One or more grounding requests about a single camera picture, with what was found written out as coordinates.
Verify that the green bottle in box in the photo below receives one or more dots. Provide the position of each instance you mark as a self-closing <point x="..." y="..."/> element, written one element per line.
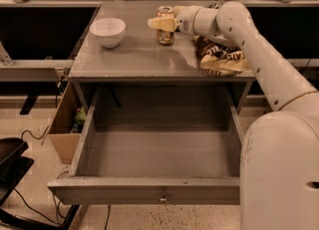
<point x="80" y="116"/>

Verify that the black stand at left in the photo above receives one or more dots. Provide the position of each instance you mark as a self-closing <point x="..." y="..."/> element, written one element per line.
<point x="13" y="167"/>

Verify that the grey open top drawer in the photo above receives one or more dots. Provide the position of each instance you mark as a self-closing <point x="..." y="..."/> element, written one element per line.
<point x="156" y="145"/>

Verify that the white ceramic bowl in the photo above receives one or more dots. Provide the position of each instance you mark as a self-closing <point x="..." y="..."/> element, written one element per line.
<point x="109" y="32"/>

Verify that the orange soda can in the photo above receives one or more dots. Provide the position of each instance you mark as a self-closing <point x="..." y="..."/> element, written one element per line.
<point x="165" y="32"/>

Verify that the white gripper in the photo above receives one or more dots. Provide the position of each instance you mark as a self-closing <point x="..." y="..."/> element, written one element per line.
<point x="184" y="19"/>

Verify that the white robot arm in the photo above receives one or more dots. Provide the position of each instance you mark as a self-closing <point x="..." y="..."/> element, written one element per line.
<point x="279" y="159"/>

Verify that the brown chip bag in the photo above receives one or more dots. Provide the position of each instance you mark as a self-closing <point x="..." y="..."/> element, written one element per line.
<point x="217" y="60"/>

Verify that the cardboard box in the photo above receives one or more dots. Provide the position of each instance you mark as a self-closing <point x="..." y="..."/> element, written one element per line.
<point x="60" y="133"/>

